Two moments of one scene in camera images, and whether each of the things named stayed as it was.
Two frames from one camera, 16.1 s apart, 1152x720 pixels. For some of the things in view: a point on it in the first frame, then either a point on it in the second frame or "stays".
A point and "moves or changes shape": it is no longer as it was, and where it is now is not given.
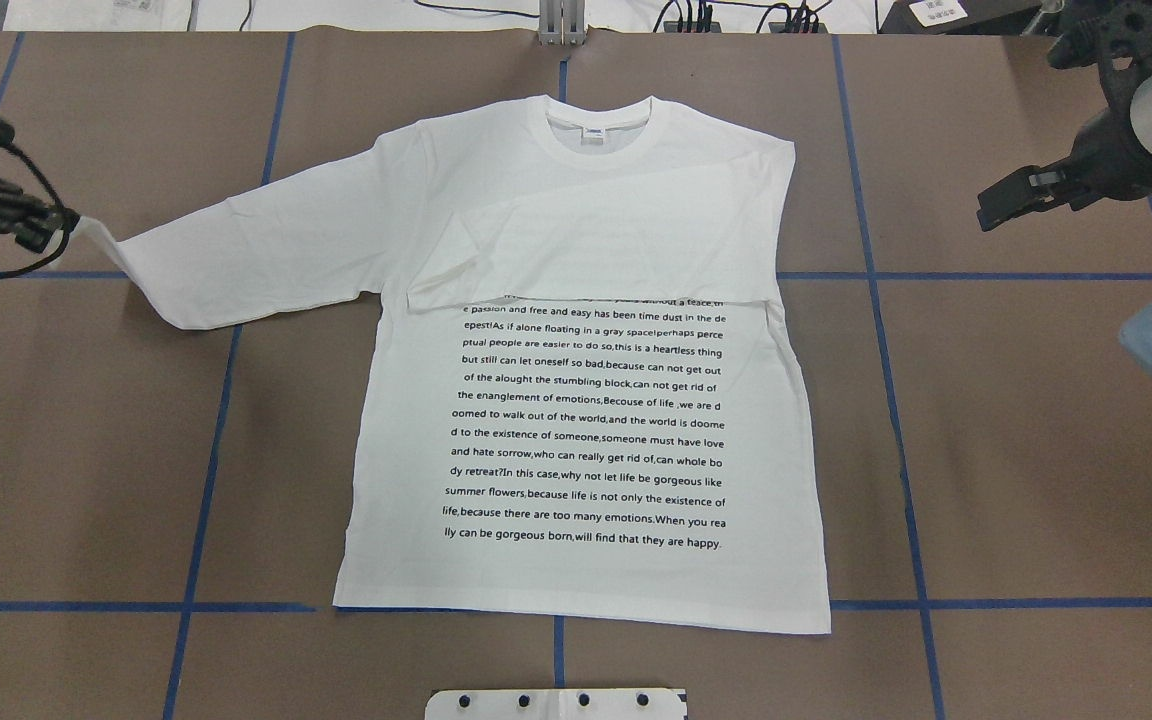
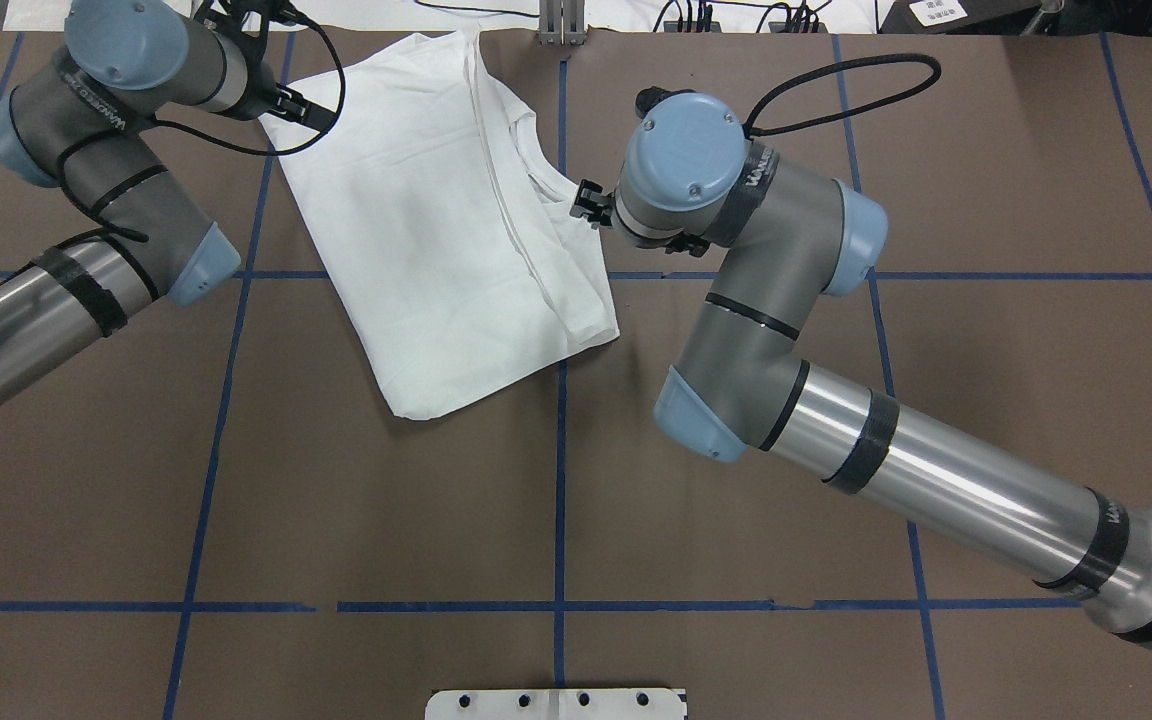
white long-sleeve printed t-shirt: (583, 395) moves or changes shape
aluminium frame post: (562, 22) stays
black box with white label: (957, 16) stays
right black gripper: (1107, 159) -> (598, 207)
